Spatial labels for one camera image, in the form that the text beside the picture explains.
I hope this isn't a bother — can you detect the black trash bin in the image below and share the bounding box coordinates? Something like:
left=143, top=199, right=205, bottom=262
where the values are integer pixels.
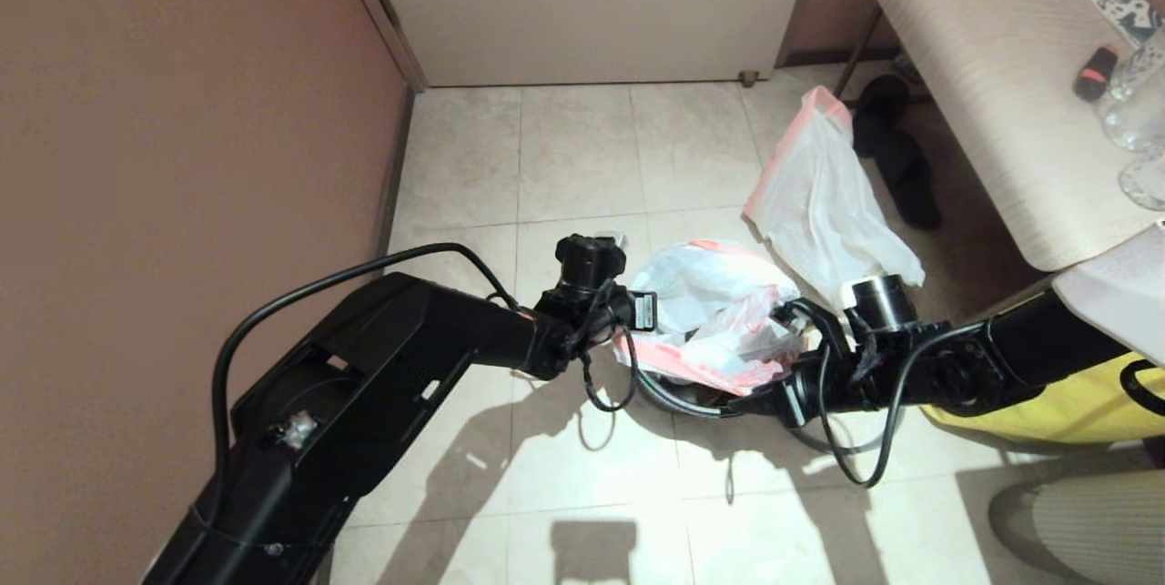
left=632, top=356, right=731, bottom=419

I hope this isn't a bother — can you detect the red printed plastic bag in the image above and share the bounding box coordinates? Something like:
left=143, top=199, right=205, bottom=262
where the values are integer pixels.
left=611, top=238, right=808, bottom=398

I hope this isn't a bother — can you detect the white plastic bag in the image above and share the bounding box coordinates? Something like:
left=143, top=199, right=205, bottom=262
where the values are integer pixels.
left=746, top=86, right=927, bottom=313

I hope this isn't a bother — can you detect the yellow bag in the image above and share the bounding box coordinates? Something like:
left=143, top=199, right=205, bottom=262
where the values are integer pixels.
left=919, top=350, right=1165, bottom=446

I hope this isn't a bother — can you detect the black slipper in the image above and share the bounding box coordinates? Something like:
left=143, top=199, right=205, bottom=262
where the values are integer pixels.
left=856, top=76, right=911, bottom=160
left=878, top=132, right=943, bottom=233

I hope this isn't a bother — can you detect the grey ribbed round object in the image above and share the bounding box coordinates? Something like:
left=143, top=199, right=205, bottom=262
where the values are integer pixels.
left=987, top=469, right=1165, bottom=585

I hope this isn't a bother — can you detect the small clear glass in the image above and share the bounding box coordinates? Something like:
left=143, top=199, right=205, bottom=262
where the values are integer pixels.
left=1116, top=148, right=1165, bottom=213

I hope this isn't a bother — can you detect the dark metal table leg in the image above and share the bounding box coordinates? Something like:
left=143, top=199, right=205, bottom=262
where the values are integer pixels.
left=833, top=8, right=931, bottom=104

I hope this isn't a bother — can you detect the beige wood grain table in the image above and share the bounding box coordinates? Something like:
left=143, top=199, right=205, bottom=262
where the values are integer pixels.
left=865, top=0, right=1165, bottom=273

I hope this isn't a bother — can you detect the white door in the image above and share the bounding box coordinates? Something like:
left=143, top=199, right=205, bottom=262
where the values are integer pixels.
left=355, top=0, right=822, bottom=89

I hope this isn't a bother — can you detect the large clear glass jar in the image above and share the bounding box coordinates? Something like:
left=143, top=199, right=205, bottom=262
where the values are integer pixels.
left=1095, top=23, right=1165, bottom=154

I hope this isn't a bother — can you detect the black red small device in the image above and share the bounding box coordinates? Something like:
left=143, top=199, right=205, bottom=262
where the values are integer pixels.
left=1072, top=44, right=1120, bottom=104

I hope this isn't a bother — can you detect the blue white booklet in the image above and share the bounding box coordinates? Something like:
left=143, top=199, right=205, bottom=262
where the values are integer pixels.
left=1070, top=0, right=1162, bottom=45

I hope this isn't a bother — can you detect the black coiled cable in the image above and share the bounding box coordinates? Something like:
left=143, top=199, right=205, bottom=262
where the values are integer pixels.
left=577, top=338, right=639, bottom=414

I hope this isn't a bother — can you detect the thick black cable loop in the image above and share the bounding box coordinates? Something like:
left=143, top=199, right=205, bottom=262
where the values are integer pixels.
left=1119, top=358, right=1165, bottom=419

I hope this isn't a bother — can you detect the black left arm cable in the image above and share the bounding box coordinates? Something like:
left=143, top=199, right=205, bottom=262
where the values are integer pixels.
left=209, top=242, right=522, bottom=513

